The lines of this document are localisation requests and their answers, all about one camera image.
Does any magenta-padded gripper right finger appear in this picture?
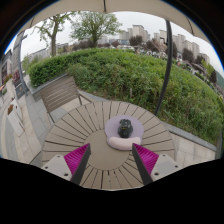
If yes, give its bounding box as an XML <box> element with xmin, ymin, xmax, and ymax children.
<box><xmin>131</xmin><ymin>142</ymin><xmax>184</xmax><ymax>186</ymax></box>

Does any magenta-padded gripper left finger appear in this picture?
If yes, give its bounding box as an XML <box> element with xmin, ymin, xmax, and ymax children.
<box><xmin>40</xmin><ymin>142</ymin><xmax>92</xmax><ymax>186</ymax></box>

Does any black computer mouse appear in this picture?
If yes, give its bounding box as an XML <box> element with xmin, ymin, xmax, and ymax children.
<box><xmin>117</xmin><ymin>118</ymin><xmax>134</xmax><ymax>139</ymax></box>

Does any lavender mouse pad with wrist rest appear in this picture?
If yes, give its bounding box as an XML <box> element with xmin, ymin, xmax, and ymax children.
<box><xmin>104</xmin><ymin>115</ymin><xmax>145</xmax><ymax>151</ymax></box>

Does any grey slatted chair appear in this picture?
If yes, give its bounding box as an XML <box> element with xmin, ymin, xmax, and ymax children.
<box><xmin>39</xmin><ymin>74</ymin><xmax>93</xmax><ymax>123</ymax></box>

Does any white planter box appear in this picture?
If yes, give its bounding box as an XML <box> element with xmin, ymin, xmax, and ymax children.
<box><xmin>6</xmin><ymin>103</ymin><xmax>25</xmax><ymax>137</ymax></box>

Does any black curved umbrella pole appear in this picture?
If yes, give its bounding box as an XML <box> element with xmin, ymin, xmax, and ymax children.
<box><xmin>153</xmin><ymin>19</ymin><xmax>174</xmax><ymax>117</ymax></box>

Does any thin leaning tree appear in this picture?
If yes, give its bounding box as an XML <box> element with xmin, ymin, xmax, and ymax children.
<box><xmin>33</xmin><ymin>11</ymin><xmax>78</xmax><ymax>58</ymax></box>

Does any group of apartment buildings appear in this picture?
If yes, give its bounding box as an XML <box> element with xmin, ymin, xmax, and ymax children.
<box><xmin>118</xmin><ymin>24</ymin><xmax>211</xmax><ymax>64</ymax></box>

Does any round leafy tree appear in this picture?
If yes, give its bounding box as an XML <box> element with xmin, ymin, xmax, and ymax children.
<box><xmin>69</xmin><ymin>11</ymin><xmax>123</xmax><ymax>48</ymax></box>

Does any beige umbrella canopy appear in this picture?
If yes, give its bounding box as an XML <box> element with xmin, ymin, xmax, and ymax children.
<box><xmin>18</xmin><ymin>0</ymin><xmax>211</xmax><ymax>43</ymax></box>

